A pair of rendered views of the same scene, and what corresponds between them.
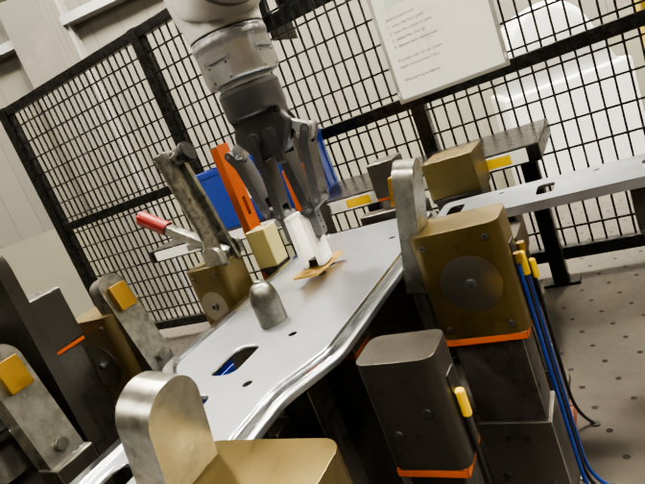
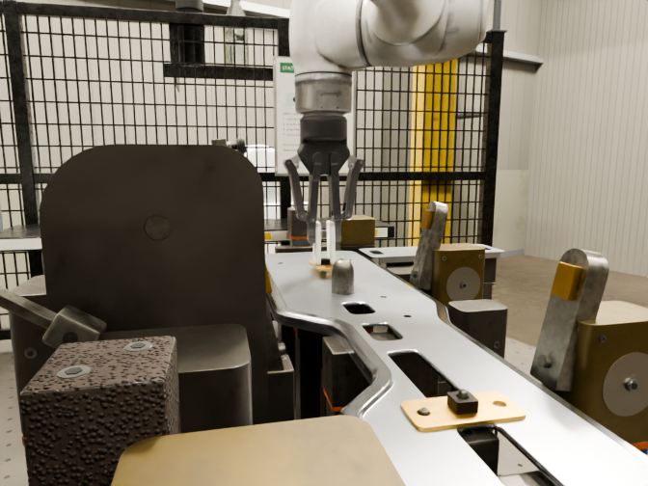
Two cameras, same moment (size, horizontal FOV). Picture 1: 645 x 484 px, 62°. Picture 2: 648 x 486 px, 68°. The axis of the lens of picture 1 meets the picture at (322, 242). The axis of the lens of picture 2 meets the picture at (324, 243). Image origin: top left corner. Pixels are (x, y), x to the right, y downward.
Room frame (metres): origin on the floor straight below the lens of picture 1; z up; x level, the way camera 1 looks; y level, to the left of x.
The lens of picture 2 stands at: (0.10, 0.56, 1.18)
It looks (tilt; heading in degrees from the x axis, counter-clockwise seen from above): 9 degrees down; 316
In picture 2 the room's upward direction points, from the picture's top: straight up
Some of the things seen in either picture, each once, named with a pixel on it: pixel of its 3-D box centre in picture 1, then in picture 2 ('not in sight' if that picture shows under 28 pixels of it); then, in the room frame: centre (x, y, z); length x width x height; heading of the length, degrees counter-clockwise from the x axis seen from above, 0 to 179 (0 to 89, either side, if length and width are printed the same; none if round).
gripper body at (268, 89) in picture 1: (261, 120); (323, 146); (0.66, 0.02, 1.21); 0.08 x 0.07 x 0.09; 58
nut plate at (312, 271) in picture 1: (318, 261); (324, 261); (0.66, 0.01, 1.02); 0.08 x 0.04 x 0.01; 148
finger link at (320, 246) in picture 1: (316, 236); (331, 242); (0.66, 0.00, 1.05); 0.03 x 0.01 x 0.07; 148
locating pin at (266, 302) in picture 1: (268, 307); (342, 280); (0.56, 0.08, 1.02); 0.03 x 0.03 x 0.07
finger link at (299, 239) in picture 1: (300, 240); (316, 243); (0.67, 0.02, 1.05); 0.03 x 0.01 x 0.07; 148
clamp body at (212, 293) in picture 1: (252, 368); not in sight; (0.76, 0.17, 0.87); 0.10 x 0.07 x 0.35; 59
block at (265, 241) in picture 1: (302, 332); not in sight; (0.80, 0.08, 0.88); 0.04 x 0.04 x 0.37; 59
